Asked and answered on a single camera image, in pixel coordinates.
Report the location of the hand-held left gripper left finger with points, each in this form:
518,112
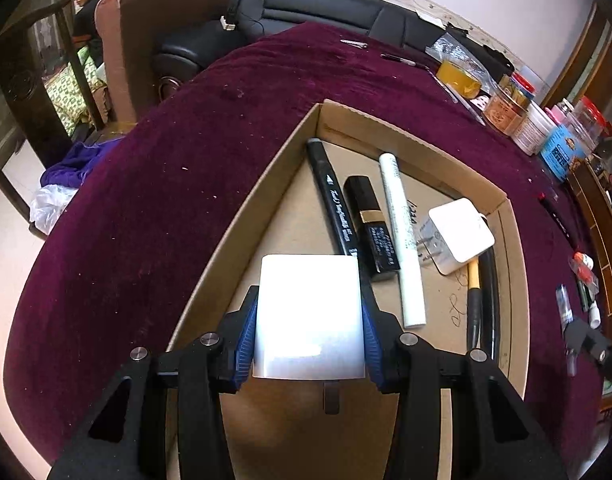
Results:
247,340

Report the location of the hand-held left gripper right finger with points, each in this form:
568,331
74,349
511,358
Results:
371,345

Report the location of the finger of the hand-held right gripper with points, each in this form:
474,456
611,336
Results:
583,337

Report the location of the clear vial with blue neck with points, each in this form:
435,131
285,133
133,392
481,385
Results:
564,305

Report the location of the black marker with grey cap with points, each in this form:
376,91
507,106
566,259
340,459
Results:
490,305

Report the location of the yellow and black pen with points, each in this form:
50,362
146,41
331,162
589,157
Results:
474,305

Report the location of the black lipstick tube gold band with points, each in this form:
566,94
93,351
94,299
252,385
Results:
373,230

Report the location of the white marker pen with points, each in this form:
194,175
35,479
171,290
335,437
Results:
400,230

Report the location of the cardboard box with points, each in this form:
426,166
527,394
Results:
286,220

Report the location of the white cube charger with prongs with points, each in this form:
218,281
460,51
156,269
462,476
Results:
460,235

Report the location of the large black art marker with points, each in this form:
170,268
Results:
333,200

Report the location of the small white bottle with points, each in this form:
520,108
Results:
594,316

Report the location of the dark green tube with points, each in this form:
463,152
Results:
583,296

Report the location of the clear packet with red item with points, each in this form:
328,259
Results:
588,276

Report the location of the white bottle with orange label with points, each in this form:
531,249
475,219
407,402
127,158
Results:
581,261

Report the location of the black marker with red ends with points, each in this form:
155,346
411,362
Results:
558,217

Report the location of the wooden side counter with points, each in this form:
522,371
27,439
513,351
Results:
600,210

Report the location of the clear jar with blue label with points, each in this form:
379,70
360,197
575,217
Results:
563,152

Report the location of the white plastic tub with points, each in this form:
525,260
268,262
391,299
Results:
531,130

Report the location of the clear jar with red lid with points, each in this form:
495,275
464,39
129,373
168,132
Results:
593,120

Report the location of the pink bottle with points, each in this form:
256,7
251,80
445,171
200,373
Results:
556,114

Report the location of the white plastic bag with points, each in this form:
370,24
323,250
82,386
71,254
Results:
51,207

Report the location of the jar with orange label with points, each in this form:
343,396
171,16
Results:
505,110

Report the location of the purple cloth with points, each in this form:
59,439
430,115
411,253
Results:
78,162

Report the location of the small white pen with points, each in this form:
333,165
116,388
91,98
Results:
473,107

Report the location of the small jar with red lid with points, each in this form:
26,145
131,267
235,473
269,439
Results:
523,87

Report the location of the yellow tape roll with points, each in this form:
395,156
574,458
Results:
458,77

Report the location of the thin black pen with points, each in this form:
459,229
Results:
405,60

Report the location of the metal tweezers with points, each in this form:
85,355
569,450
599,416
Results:
353,43

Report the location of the clear plastic bag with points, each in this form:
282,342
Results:
455,50

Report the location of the green patterned cushion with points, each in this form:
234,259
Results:
68,90

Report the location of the dark wooden chair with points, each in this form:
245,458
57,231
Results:
26,100

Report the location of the brown armchair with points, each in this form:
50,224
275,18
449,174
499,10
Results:
131,35

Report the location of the black leather sofa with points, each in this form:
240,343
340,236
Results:
296,5

